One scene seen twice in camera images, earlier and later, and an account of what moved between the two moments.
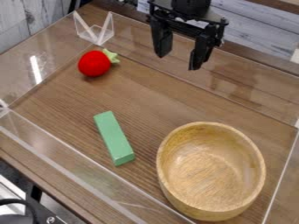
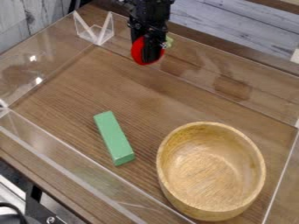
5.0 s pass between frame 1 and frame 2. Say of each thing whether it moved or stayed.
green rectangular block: stayed
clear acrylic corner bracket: stayed
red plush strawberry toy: moved
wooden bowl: stayed
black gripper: moved
